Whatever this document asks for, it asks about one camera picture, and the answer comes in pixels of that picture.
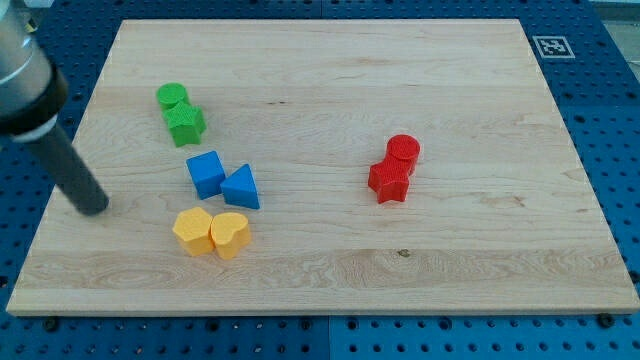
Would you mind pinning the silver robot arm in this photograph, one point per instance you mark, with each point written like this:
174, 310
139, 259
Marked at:
33, 89

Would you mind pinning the wooden board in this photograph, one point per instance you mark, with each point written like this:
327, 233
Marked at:
499, 218

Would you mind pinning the red star block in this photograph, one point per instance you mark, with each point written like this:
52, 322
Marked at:
389, 179

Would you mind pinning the blue triangle block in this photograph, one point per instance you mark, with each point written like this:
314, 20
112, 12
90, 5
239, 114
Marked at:
239, 189

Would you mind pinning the red cylinder block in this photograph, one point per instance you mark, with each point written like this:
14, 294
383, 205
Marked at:
405, 149

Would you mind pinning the yellow heart block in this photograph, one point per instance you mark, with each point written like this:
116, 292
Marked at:
230, 232

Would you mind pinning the blue cube block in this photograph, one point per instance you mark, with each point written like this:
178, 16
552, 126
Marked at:
207, 174

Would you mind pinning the yellow hexagon block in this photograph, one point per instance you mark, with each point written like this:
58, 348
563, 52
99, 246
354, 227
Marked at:
192, 229

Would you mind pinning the green star block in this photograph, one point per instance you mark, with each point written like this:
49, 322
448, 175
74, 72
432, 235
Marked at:
185, 123

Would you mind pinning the green cylinder block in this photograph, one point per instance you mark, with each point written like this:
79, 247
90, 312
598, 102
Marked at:
170, 94

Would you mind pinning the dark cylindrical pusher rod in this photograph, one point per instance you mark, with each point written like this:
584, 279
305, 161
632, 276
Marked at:
56, 154

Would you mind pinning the white fiducial marker tag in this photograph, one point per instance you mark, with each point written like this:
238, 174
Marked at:
553, 47

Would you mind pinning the black bolt left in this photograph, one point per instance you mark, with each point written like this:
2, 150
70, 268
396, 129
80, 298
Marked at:
51, 324

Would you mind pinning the black bolt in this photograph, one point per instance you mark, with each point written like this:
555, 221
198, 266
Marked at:
51, 324
605, 320

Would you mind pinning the black bolt right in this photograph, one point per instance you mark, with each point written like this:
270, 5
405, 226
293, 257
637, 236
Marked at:
605, 320

